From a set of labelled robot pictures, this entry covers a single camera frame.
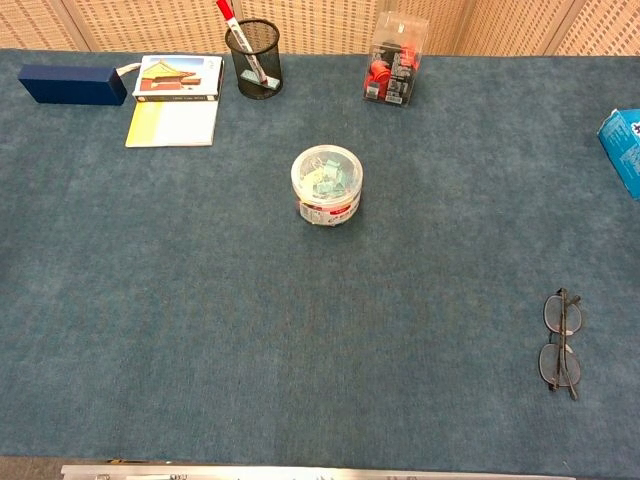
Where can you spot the navy blue rectangular box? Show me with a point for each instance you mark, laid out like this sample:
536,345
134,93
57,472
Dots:
70,85

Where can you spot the black mesh pen holder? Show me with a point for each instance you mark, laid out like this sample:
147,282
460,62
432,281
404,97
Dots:
260,60

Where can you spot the clear box with orange items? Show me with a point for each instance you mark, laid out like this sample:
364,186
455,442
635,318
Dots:
395,75

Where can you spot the red white marker pen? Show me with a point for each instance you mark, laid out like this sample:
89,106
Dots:
227,11

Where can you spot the woven wicker folding screen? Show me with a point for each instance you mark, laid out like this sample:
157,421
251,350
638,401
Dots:
150,25

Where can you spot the blue felt table cover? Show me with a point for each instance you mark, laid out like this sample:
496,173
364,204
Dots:
200,300

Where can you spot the clear tub of binder clips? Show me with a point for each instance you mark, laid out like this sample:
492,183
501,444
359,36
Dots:
325,200

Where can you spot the aluminium profile rail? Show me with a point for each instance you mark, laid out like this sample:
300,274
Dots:
250,472

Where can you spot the light blue printed carton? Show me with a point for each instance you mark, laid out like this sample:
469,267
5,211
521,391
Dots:
625,145

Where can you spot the thin-framed eyeglasses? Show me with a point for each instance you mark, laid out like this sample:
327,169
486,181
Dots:
555,312

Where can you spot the pale teal eraser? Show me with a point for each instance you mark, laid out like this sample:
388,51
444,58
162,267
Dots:
272,84

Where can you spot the book with palace picture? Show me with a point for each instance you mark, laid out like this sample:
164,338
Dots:
170,75

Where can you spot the yellow and white booklet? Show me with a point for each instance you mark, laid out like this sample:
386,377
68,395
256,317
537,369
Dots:
175,125

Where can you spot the pale tassel bookmark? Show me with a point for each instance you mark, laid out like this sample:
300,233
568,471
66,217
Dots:
129,68

